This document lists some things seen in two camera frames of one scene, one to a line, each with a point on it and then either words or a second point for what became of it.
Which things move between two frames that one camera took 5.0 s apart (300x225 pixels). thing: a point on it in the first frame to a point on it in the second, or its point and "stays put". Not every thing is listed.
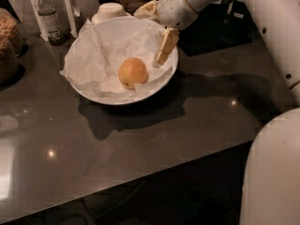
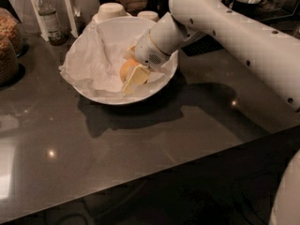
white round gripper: [174, 7] to [145, 52]
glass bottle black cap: [54, 33] stays put
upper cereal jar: [10, 30] stays put
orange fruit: [132, 71] stays put
